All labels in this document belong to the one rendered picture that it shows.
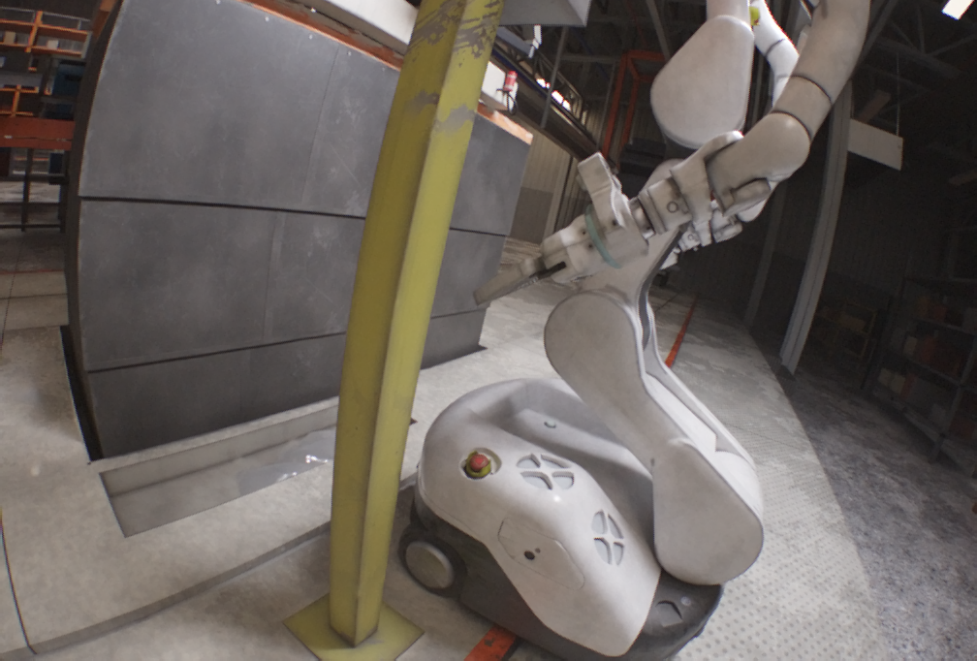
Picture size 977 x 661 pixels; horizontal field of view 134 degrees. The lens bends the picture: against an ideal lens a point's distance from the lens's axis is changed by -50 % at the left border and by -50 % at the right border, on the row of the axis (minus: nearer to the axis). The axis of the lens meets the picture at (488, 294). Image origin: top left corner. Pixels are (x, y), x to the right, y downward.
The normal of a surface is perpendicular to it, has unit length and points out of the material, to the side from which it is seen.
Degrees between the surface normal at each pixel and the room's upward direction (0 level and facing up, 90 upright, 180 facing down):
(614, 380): 90
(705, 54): 89
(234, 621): 0
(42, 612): 0
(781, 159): 108
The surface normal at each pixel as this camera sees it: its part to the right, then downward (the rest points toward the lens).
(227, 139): 0.83, 0.29
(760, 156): -0.61, 0.18
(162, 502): 0.22, -0.96
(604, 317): -0.43, -0.04
